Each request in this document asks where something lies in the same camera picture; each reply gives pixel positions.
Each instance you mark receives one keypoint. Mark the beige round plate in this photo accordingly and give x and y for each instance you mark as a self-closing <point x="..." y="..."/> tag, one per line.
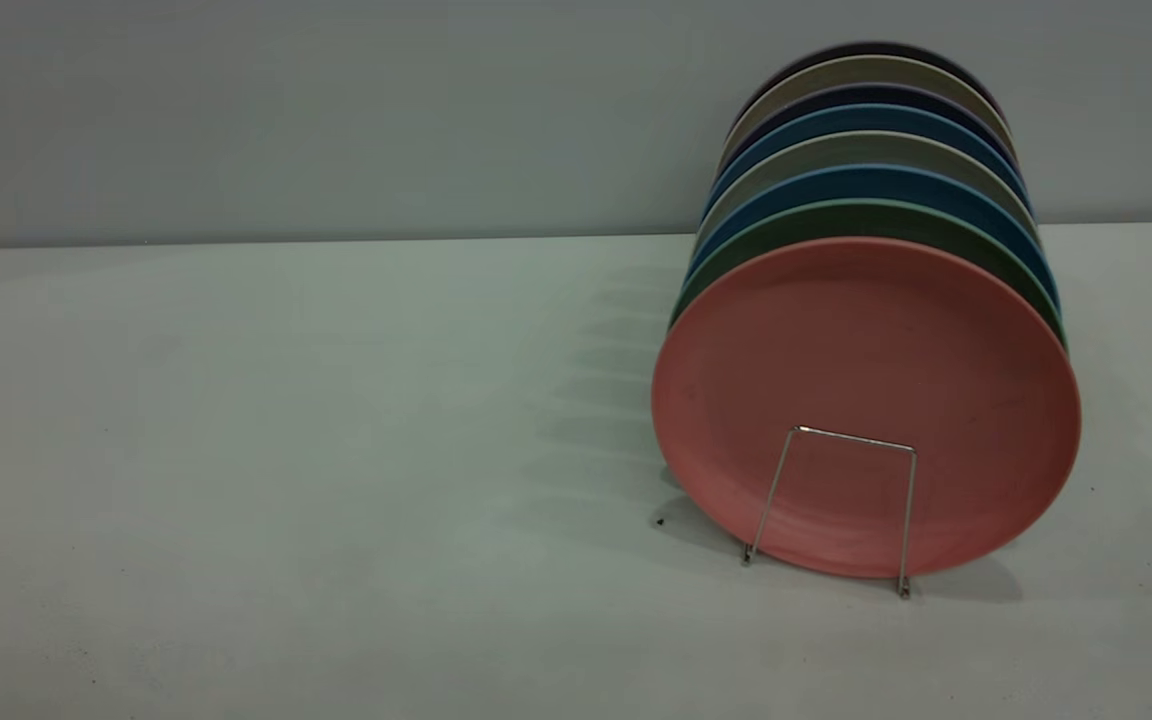
<point x="871" y="147"/>
<point x="871" y="68"/>

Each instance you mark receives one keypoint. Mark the dark purple round plate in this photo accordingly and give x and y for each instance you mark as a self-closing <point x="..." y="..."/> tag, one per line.
<point x="871" y="92"/>
<point x="871" y="47"/>

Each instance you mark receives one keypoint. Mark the blue round plate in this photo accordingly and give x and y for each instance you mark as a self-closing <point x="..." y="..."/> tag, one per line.
<point x="871" y="116"/>
<point x="871" y="180"/>

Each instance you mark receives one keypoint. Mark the pink round plate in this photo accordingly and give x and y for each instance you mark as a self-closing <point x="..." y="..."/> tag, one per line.
<point x="866" y="340"/>

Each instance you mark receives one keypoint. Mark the green round plate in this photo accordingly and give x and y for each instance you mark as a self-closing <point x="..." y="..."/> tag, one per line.
<point x="871" y="215"/>

